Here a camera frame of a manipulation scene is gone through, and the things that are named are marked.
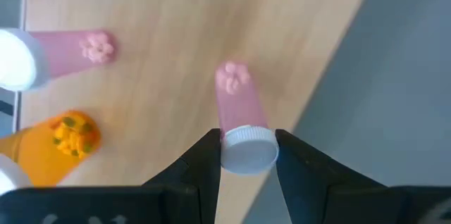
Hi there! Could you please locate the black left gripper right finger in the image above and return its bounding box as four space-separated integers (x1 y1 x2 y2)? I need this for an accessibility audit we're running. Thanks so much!
276 128 392 224

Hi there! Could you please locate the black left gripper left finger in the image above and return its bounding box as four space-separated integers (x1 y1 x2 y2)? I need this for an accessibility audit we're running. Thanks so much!
142 127 223 224

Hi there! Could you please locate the pink pill bottle white cap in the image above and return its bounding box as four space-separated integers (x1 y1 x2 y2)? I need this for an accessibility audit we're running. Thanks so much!
214 61 280 176
0 27 119 93

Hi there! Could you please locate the orange pill bottle white cap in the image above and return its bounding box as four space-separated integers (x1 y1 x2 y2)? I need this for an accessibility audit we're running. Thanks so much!
0 109 103 197

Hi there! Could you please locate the wooden shelf board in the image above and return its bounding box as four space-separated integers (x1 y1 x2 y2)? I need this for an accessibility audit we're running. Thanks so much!
19 0 380 224

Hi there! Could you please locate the grey table mat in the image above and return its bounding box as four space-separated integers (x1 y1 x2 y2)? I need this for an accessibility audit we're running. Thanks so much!
242 0 451 224

